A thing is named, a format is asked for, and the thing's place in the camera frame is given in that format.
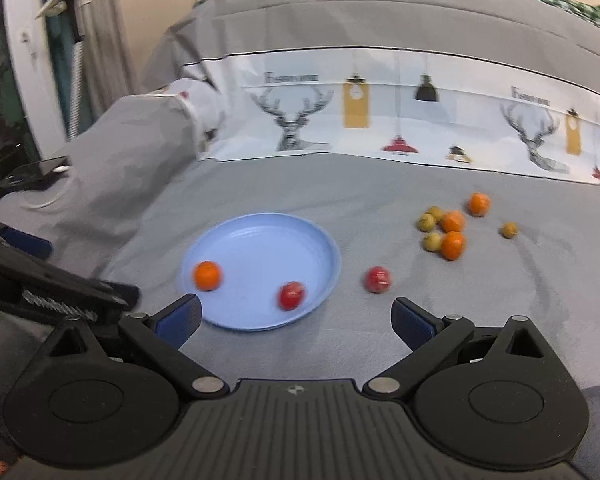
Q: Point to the small green-yellow fruit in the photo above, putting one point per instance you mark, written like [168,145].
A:
[432,242]
[436,212]
[426,222]
[509,230]

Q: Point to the orange mandarin on plate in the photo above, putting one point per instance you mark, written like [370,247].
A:
[207,276]

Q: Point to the grey printed sofa cover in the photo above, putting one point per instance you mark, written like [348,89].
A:
[140,195]

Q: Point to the grey curtain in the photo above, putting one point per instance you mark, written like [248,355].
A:
[109,71]

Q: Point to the black smartphone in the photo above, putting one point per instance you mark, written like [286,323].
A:
[36,176]

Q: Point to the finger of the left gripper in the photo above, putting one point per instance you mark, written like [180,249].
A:
[30,244]
[126,295]

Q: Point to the orange mandarin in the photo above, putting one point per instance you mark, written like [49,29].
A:
[207,276]
[453,221]
[479,204]

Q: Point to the red fruit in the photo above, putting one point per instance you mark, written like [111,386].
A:
[377,280]
[291,295]

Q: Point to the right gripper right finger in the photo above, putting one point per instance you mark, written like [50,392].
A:
[434,344]

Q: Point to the orange fruit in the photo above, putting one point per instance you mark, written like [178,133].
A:
[453,245]

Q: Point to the light blue plastic plate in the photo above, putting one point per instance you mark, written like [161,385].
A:
[258,254]

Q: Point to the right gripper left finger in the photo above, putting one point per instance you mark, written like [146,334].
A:
[155,342]

